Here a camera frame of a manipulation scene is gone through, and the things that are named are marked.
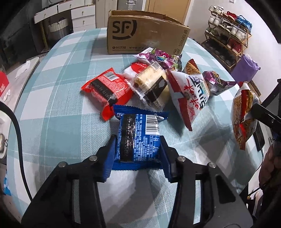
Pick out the red snack packet black stripe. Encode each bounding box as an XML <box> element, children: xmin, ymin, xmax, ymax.
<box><xmin>81</xmin><ymin>68</ymin><xmax>133</xmax><ymax>121</ymax></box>

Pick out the grey side cabinet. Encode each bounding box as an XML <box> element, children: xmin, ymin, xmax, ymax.
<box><xmin>1</xmin><ymin>57</ymin><xmax>40</xmax><ymax>111</ymax></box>

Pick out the purple candy bag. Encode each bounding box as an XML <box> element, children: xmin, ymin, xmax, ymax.
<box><xmin>133</xmin><ymin>47</ymin><xmax>182</xmax><ymax>71</ymax></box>

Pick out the red chips bag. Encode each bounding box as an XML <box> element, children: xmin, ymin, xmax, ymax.
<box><xmin>231</xmin><ymin>82</ymin><xmax>260</xmax><ymax>150</ymax></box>

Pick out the woven laundry basket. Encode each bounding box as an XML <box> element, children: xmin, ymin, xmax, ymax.
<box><xmin>48</xmin><ymin>18</ymin><xmax>70</xmax><ymax>41</ymax></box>

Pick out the black cable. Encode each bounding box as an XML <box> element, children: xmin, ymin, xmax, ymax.
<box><xmin>0</xmin><ymin>102</ymin><xmax>33</xmax><ymax>202</ymax></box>

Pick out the small purple snack packet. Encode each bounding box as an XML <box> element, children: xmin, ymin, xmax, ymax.
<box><xmin>202</xmin><ymin>71</ymin><xmax>236</xmax><ymax>96</ymax></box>

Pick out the person right hand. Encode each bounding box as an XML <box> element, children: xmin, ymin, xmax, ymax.
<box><xmin>259</xmin><ymin>141</ymin><xmax>280</xmax><ymax>190</ymax></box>

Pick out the wooden shoe rack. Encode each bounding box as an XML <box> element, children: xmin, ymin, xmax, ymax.
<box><xmin>201</xmin><ymin>5</ymin><xmax>252</xmax><ymax>72</ymax></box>

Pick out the blue snack packet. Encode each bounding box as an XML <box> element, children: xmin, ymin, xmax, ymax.
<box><xmin>112</xmin><ymin>105</ymin><xmax>169</xmax><ymax>171</ymax></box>

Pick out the clear cake box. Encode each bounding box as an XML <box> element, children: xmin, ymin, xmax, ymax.
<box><xmin>128</xmin><ymin>62</ymin><xmax>170</xmax><ymax>112</ymax></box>

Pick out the purple plastic bag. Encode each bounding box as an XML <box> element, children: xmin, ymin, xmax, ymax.
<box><xmin>231</xmin><ymin>54</ymin><xmax>260</xmax><ymax>83</ymax></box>

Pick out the white red Korean snack bag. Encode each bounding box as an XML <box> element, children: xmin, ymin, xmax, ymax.
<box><xmin>166</xmin><ymin>59</ymin><xmax>210</xmax><ymax>131</ymax></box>

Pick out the white drawer desk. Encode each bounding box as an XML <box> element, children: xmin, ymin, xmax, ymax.
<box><xmin>34</xmin><ymin>1</ymin><xmax>96</xmax><ymax>32</ymax></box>

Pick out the teal plaid tablecloth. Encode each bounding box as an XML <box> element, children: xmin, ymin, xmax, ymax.
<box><xmin>7</xmin><ymin>28</ymin><xmax>262</xmax><ymax>227</ymax></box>

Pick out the red white balloon glue packet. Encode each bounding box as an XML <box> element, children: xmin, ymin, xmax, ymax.
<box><xmin>122</xmin><ymin>61</ymin><xmax>149</xmax><ymax>80</ymax></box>

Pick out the wooden door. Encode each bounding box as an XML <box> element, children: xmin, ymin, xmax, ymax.
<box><xmin>144</xmin><ymin>0</ymin><xmax>191</xmax><ymax>23</ymax></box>

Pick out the red gift bag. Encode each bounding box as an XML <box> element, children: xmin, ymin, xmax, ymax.
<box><xmin>0</xmin><ymin>71</ymin><xmax>9</xmax><ymax>96</ymax></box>

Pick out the brown SF cardboard box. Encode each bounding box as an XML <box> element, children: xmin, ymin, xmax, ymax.
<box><xmin>107</xmin><ymin>10</ymin><xmax>190</xmax><ymax>55</ymax></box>

